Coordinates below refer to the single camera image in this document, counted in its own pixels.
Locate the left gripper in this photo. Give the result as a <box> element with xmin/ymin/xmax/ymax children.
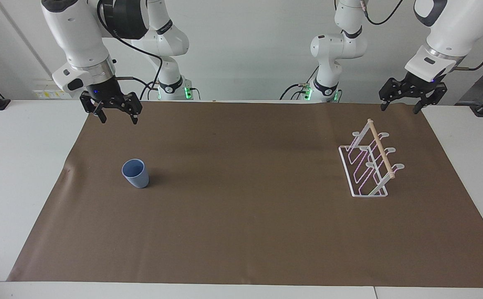
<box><xmin>379</xmin><ymin>72</ymin><xmax>448</xmax><ymax>115</ymax></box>

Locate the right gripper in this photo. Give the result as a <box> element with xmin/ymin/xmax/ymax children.
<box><xmin>79</xmin><ymin>78</ymin><xmax>144</xmax><ymax>125</ymax></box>

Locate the blue plastic cup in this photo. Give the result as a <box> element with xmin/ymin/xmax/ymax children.
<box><xmin>121</xmin><ymin>158</ymin><xmax>150</xmax><ymax>189</ymax></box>

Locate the black cable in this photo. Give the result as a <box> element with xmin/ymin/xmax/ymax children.
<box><xmin>114</xmin><ymin>76</ymin><xmax>160</xmax><ymax>100</ymax></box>
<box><xmin>96</xmin><ymin>0</ymin><xmax>163</xmax><ymax>101</ymax></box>
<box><xmin>361</xmin><ymin>0</ymin><xmax>405</xmax><ymax>26</ymax></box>
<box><xmin>452</xmin><ymin>30</ymin><xmax>483</xmax><ymax>71</ymax></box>
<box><xmin>280</xmin><ymin>83</ymin><xmax>309</xmax><ymax>101</ymax></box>

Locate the white wall socket strip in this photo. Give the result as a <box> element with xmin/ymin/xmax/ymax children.
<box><xmin>33</xmin><ymin>78</ymin><xmax>73</xmax><ymax>100</ymax></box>

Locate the white wire cup holder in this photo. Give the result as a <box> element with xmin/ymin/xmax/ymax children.
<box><xmin>339</xmin><ymin>118</ymin><xmax>405</xmax><ymax>198</ymax></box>

